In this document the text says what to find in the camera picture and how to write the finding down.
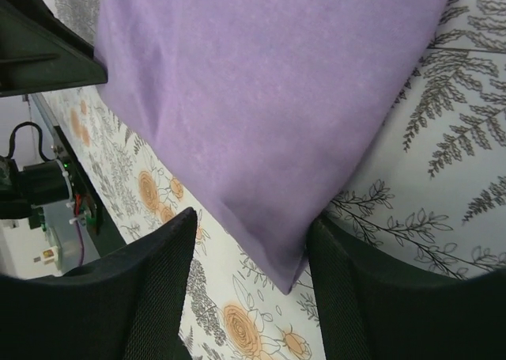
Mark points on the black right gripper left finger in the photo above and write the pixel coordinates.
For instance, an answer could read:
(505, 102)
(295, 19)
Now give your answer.
(126, 305)

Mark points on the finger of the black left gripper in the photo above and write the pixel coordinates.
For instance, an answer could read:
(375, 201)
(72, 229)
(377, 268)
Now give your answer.
(40, 54)

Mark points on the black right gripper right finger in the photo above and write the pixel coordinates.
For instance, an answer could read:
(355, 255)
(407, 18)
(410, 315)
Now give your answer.
(373, 306)

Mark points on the purple polo shirt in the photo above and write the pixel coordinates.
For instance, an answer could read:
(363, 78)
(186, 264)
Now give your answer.
(262, 109)

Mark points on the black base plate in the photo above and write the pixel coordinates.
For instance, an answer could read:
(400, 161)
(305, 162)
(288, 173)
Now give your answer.
(56, 196)

